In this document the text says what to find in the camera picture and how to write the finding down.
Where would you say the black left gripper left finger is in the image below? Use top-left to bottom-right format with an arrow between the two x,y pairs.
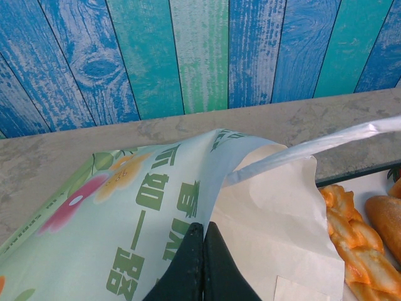
145,222 -> 206,301

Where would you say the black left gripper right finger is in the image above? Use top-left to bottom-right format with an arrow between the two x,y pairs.
203,221 -> 263,301

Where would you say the floral green paper bag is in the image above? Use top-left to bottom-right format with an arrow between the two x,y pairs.
0,115 -> 401,301

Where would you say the orange twisted fake pastry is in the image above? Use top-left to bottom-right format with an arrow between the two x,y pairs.
319,184 -> 401,301

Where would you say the brown oval fake roll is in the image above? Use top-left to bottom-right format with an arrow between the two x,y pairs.
365,194 -> 401,265

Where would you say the white strawberry print tray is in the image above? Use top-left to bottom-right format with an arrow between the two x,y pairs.
314,158 -> 401,301

